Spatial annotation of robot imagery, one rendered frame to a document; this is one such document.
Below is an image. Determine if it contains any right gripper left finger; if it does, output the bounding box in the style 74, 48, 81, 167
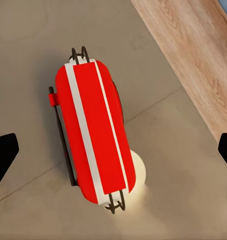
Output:
0, 133, 19, 182

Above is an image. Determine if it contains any radio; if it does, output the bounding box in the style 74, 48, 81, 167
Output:
48, 46, 136, 214

